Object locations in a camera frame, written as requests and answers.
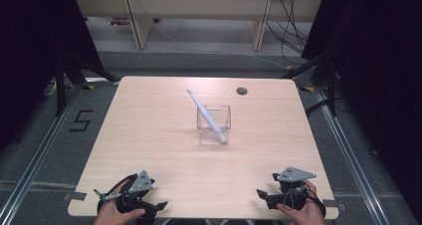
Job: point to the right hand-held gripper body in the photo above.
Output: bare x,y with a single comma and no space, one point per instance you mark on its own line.
292,181

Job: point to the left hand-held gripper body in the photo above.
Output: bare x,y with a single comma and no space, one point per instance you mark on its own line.
139,185

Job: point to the clear square plastic cup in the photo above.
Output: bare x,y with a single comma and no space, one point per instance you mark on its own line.
214,125

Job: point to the white electric toothbrush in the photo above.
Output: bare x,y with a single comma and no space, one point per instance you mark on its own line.
209,117

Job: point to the person's right hand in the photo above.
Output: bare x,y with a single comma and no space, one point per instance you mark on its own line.
307,211

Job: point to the person's left hand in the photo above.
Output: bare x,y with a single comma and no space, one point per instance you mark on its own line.
114,213

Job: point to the grey tape strip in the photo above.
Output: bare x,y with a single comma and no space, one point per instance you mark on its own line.
336,205
75,196

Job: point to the yellow tape piece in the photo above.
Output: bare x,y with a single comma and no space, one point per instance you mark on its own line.
306,89
89,87

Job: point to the black metal stand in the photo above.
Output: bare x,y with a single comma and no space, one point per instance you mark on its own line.
60,85
331,82

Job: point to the black curtain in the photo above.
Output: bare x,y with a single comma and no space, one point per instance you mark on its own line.
33,52
381,85

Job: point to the aluminium floor rail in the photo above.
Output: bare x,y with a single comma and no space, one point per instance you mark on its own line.
351,158
40,152

